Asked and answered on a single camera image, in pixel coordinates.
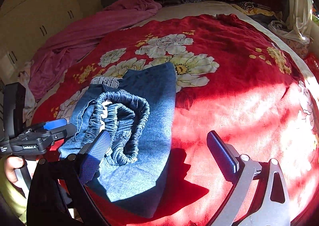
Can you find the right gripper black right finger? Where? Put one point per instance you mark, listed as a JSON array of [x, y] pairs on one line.
[[224, 157]]

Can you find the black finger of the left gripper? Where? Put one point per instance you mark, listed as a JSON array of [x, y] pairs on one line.
[[63, 132]]

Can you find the white pink checked cloth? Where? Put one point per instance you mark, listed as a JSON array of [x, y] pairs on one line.
[[30, 104]]

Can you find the cream wardrobe with handles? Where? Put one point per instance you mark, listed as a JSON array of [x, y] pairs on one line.
[[25, 27]]

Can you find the pink bedsheet pile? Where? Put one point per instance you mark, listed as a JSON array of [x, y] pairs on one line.
[[68, 46]]

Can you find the red floral blanket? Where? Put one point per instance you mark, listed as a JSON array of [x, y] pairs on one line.
[[198, 73]]

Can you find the left hand red nails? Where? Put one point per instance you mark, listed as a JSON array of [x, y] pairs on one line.
[[12, 163]]

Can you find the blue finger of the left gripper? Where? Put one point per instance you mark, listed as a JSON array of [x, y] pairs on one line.
[[55, 124]]

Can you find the blue denim lace-trimmed pants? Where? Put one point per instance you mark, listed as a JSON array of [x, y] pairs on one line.
[[137, 111]]

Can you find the cream curtain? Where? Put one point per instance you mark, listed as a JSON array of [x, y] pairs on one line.
[[297, 27]]

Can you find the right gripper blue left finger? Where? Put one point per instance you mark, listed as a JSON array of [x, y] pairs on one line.
[[93, 155]]

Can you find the yellow-green sleeve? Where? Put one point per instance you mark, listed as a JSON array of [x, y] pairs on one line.
[[13, 196]]

